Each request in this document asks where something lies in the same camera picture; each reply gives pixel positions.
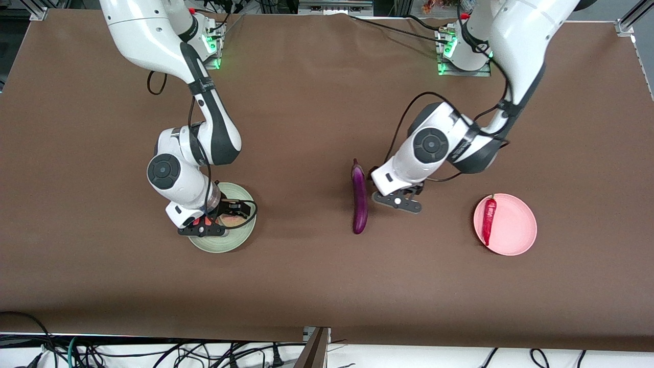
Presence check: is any long purple eggplant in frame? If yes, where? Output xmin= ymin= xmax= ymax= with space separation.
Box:
xmin=351 ymin=158 xmax=369 ymax=235

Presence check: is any red chili pepper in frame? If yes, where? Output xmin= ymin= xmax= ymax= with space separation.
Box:
xmin=482 ymin=194 xmax=497 ymax=247

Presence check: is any pale green round plate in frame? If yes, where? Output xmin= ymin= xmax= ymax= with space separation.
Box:
xmin=187 ymin=182 xmax=258 ymax=254

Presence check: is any brown table cover sheet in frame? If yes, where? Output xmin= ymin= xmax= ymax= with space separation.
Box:
xmin=0 ymin=9 xmax=654 ymax=353

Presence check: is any pink round plate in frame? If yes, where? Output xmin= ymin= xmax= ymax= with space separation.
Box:
xmin=473 ymin=193 xmax=538 ymax=256

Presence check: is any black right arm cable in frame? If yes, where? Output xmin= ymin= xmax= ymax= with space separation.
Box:
xmin=147 ymin=71 xmax=259 ymax=231

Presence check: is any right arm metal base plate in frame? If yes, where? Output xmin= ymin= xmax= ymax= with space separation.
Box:
xmin=194 ymin=14 xmax=222 ymax=70

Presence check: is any long black table cable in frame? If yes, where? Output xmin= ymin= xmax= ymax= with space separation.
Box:
xmin=349 ymin=14 xmax=451 ymax=42

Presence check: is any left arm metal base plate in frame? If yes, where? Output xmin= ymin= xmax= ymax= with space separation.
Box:
xmin=437 ymin=28 xmax=492 ymax=77

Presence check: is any metal table post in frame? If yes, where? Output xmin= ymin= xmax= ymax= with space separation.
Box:
xmin=294 ymin=326 xmax=331 ymax=368

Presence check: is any aluminium frame profile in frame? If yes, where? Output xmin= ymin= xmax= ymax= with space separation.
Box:
xmin=298 ymin=0 xmax=375 ymax=16

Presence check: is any black looped cable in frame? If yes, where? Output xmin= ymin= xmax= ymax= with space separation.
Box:
xmin=0 ymin=311 xmax=59 ymax=368

